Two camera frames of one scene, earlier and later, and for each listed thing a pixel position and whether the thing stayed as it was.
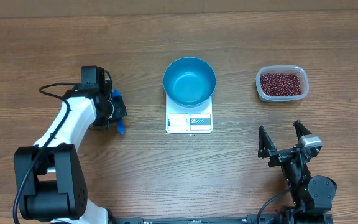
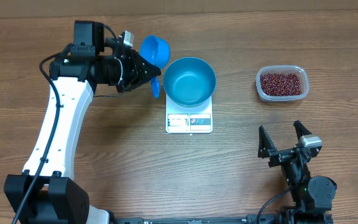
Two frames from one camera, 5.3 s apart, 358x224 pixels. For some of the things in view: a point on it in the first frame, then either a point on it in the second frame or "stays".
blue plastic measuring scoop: x=120 y=126 -> x=155 y=51
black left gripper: x=121 y=111 -> x=136 y=63
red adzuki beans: x=280 y=84 stays
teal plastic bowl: x=189 y=82 stays
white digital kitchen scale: x=189 y=120 stays
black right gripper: x=266 y=149 stays
